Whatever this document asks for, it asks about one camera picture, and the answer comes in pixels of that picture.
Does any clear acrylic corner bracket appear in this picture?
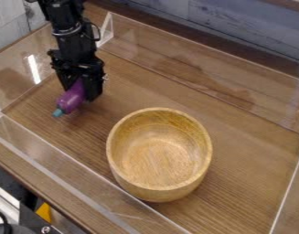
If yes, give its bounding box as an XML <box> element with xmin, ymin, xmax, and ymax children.
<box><xmin>97</xmin><ymin>13</ymin><xmax>114</xmax><ymax>48</ymax></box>

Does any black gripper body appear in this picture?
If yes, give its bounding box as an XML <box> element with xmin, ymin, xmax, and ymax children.
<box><xmin>48</xmin><ymin>26</ymin><xmax>106</xmax><ymax>82</ymax></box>

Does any clear acrylic tray wall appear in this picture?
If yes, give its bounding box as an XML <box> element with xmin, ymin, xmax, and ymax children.
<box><xmin>0</xmin><ymin>7</ymin><xmax>299</xmax><ymax>234</ymax></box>

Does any purple toy eggplant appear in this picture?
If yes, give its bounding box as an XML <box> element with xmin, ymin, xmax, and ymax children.
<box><xmin>52</xmin><ymin>80</ymin><xmax>86</xmax><ymax>117</ymax></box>

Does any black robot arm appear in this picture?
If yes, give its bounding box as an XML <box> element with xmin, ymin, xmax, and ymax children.
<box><xmin>36</xmin><ymin>0</ymin><xmax>106</xmax><ymax>101</ymax></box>

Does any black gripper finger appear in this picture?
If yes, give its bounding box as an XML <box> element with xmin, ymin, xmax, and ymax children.
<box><xmin>58</xmin><ymin>72</ymin><xmax>79</xmax><ymax>90</ymax></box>
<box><xmin>82</xmin><ymin>72</ymin><xmax>106</xmax><ymax>101</ymax></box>

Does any yellow label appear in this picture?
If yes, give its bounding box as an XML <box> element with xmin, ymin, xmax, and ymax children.
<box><xmin>36</xmin><ymin>203</ymin><xmax>51</xmax><ymax>222</ymax></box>

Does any brown wooden bowl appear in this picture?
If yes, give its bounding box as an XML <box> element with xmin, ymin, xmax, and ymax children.
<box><xmin>107</xmin><ymin>107</ymin><xmax>214</xmax><ymax>203</ymax></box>

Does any grey metal base with bolt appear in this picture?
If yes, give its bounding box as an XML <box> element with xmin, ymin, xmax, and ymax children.
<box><xmin>0</xmin><ymin>195</ymin><xmax>89</xmax><ymax>234</ymax></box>

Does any black cable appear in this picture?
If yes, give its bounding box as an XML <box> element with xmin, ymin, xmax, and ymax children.
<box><xmin>0</xmin><ymin>208</ymin><xmax>11</xmax><ymax>234</ymax></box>

